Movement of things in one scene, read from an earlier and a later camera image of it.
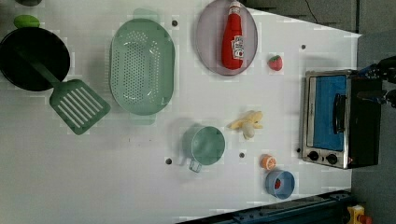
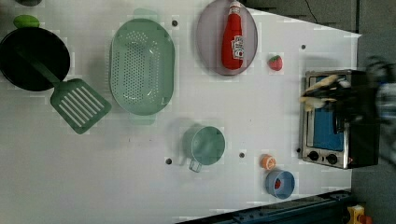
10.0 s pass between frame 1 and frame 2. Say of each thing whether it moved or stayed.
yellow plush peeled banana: moved
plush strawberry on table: stayed
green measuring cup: stayed
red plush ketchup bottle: stayed
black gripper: moved
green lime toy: stayed
